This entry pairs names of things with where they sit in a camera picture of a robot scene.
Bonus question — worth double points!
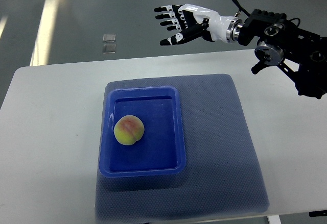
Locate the blue grey mesh mat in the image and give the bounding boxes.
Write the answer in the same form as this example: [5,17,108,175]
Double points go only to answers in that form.
[95,74,269,223]

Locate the silver floor plate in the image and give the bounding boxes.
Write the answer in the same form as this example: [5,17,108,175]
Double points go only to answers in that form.
[103,33,116,43]
[102,43,116,54]

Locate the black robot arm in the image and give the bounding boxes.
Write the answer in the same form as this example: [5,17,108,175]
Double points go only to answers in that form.
[231,0,326,99]

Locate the blue plastic tray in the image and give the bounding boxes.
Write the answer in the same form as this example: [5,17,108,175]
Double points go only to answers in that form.
[99,86,186,179]

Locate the yellow red peach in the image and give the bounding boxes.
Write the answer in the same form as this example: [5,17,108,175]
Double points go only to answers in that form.
[113,115,145,145]

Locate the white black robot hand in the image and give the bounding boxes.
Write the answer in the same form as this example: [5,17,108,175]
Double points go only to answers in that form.
[154,4,242,46]

